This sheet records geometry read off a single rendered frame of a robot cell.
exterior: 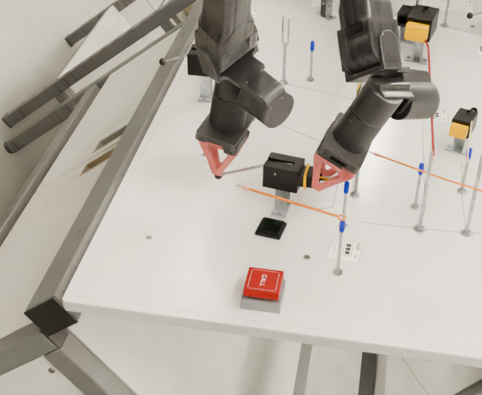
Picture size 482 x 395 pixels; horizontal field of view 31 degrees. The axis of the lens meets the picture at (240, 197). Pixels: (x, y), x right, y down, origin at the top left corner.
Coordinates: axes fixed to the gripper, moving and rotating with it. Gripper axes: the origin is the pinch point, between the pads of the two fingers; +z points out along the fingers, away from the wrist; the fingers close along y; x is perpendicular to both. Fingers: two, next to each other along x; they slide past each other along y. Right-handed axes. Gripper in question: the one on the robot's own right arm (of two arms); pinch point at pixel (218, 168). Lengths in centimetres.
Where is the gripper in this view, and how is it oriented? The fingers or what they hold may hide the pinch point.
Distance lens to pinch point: 137.9
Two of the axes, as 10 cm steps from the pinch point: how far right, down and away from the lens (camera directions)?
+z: -1.6, 7.6, 6.3
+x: -9.3, -3.3, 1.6
